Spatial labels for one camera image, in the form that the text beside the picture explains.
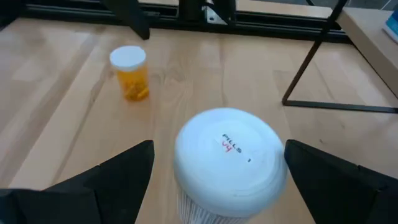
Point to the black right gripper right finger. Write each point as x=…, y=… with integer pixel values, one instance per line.
x=342, y=193

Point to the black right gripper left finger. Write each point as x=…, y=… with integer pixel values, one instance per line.
x=77, y=199

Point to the white bottle with labelled cap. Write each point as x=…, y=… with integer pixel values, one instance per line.
x=230, y=171

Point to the orange pill bottle white cap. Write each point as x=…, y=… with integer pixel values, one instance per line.
x=132, y=77

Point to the white bottle with blue label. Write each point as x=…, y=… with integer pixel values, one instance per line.
x=392, y=28

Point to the wooden shelf with black legs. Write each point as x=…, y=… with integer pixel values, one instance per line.
x=367, y=40

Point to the black aluminium table frame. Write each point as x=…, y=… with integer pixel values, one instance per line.
x=77, y=12

